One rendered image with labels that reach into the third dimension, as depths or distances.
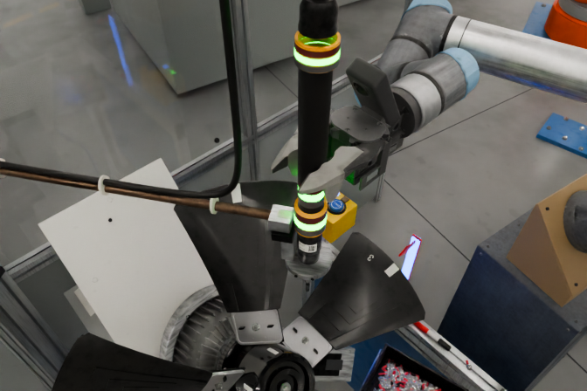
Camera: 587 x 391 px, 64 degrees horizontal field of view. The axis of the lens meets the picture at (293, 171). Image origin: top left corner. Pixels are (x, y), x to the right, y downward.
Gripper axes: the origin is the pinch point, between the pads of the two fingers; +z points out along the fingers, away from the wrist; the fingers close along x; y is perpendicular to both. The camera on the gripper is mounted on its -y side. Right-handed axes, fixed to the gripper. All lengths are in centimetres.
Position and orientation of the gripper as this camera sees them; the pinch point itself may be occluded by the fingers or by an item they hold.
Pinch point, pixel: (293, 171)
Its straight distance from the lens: 53.6
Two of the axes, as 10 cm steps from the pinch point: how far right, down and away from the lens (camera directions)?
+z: -7.3, 4.9, -4.8
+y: 0.0, 7.0, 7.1
